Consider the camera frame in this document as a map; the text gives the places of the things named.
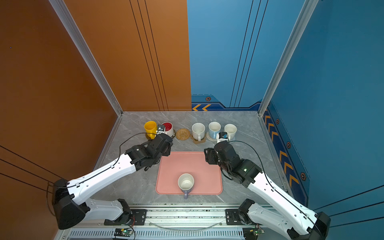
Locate purple handled white mug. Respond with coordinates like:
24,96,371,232
178,173,195,199

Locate cork paw print coaster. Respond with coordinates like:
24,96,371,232
191,136,206,145

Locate aluminium corner post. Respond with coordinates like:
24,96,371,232
258,0,319,117
48,0,124,117

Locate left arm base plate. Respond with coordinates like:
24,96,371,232
104,209,147,227

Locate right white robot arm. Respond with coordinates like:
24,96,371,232
204,141,331,240

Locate left circuit board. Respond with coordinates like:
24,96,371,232
114,228,135,240

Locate circuit board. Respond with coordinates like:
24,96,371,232
243,228,265,240
114,228,135,240

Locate light blue mug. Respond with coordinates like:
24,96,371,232
208,122,222,140

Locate pink rectangular tray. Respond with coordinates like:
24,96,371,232
156,152,223,195

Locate aluminium corner post right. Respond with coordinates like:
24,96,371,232
258,0,319,117

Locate red inside white mug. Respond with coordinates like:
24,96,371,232
162,122,175,138

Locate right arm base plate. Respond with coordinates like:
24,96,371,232
225,209,264,227

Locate yellow mug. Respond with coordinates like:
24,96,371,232
144,121,157,134

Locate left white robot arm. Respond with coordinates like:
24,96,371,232
52,134,173,230

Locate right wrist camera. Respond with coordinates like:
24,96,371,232
216,132,230,143

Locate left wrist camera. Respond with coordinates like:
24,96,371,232
157,125,166,135

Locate aluminium front rail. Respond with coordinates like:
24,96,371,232
53,206,317,240

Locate woven rattan round coaster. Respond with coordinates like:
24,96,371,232
176,129,191,141

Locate right circuit board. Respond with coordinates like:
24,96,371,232
243,228,265,240

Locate multicolour woven round coaster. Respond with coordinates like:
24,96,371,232
206,133,217,143

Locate aluminium corner post left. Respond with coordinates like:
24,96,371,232
48,0,124,117

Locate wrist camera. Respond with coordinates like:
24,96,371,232
157,125,166,135
216,132,230,143

